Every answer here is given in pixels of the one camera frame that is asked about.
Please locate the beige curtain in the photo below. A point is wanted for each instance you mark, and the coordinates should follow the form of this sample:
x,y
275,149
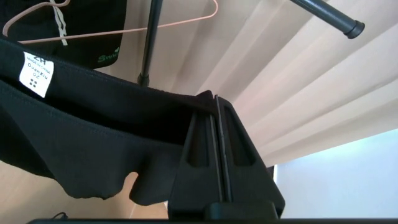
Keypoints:
x,y
295,93

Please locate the pink clothes hanger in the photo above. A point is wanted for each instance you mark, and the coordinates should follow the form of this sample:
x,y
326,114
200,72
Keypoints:
x,y
124,30

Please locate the black garment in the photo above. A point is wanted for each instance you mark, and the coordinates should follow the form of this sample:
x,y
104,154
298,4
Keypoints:
x,y
93,140

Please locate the black shorts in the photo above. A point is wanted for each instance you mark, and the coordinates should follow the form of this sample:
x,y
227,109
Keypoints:
x,y
93,18

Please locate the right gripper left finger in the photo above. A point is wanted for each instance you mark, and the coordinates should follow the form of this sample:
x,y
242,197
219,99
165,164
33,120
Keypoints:
x,y
189,186

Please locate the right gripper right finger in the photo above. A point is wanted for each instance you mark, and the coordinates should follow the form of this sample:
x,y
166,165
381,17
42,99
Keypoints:
x,y
258,186

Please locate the black clothes rack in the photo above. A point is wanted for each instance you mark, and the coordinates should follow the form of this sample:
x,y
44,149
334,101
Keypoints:
x,y
149,46

